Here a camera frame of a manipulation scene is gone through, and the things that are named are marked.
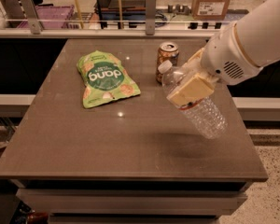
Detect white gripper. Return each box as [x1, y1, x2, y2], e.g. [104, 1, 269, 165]
[167, 22, 262, 106]

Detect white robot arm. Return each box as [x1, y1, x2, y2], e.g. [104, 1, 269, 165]
[167, 0, 280, 107]

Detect metal railing post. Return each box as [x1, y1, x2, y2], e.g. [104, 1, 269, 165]
[20, 0, 42, 35]
[146, 0, 156, 35]

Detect cardboard box with label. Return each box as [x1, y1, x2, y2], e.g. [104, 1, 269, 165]
[191, 0, 230, 20]

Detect purple plastic crate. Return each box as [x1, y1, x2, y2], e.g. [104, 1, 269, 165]
[17, 5, 76, 30]

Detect metal railing post left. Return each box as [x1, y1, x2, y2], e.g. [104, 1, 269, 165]
[20, 0, 42, 35]

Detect clear plastic water bottle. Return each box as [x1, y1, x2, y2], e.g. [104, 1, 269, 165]
[157, 60, 228, 139]

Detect green dang chip bag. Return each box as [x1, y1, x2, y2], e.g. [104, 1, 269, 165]
[77, 50, 141, 108]

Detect grey table base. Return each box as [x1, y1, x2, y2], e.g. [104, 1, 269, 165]
[17, 188, 247, 221]

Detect metal railing post centre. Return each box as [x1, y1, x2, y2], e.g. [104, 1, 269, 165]
[146, 0, 156, 35]

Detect orange soda can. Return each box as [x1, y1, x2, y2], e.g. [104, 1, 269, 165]
[155, 41, 180, 85]

